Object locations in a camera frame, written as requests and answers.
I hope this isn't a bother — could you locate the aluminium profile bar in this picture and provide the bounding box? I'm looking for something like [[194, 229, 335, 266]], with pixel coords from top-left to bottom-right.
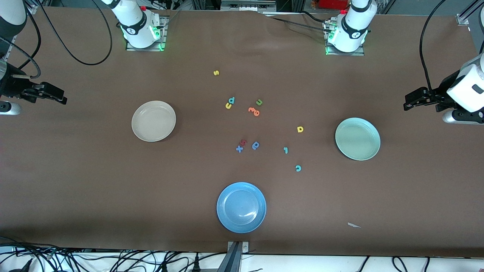
[[217, 241, 250, 272]]

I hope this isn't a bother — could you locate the grey power strip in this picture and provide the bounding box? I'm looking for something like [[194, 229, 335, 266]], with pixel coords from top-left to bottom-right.
[[220, 0, 277, 12]]

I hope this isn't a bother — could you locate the red box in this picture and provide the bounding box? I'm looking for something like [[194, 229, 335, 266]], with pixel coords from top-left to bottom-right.
[[319, 0, 350, 10]]

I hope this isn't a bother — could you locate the light green plate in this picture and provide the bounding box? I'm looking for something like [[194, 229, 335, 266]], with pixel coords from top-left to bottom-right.
[[335, 117, 381, 161]]

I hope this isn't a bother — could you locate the black cable tangle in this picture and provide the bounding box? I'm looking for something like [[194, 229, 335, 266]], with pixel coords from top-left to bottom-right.
[[0, 236, 227, 272]]

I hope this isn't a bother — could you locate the beige brown plate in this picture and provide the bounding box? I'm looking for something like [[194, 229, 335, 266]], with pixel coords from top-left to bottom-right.
[[131, 100, 177, 142]]

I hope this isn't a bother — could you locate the black cable on table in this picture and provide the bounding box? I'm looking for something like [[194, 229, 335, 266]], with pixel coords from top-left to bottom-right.
[[261, 11, 335, 32]]

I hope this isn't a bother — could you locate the blue plate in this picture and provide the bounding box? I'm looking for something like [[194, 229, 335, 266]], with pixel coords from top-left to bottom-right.
[[216, 182, 267, 234]]

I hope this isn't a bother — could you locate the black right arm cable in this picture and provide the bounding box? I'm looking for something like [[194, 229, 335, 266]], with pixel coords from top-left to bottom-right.
[[0, 0, 113, 80]]

